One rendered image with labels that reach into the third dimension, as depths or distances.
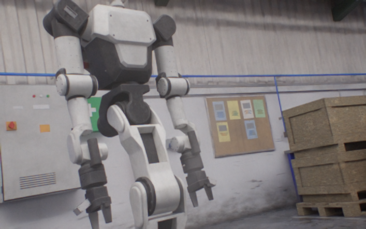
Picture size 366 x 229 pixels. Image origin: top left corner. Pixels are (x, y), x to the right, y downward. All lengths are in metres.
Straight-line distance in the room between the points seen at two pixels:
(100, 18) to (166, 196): 0.72
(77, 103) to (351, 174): 4.09
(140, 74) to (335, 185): 3.82
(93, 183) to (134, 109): 0.34
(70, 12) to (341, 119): 4.13
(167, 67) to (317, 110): 3.63
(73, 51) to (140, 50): 0.26
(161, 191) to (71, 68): 0.56
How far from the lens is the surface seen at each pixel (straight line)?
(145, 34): 1.71
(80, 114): 1.54
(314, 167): 5.37
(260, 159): 6.60
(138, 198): 1.48
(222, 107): 6.29
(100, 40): 1.65
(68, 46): 1.61
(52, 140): 4.77
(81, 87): 1.55
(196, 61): 6.31
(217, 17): 6.88
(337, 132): 5.22
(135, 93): 1.63
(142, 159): 1.52
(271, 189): 6.67
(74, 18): 1.65
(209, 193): 1.65
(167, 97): 1.78
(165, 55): 1.82
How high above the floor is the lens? 0.64
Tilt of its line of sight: 9 degrees up
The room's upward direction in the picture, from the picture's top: 9 degrees counter-clockwise
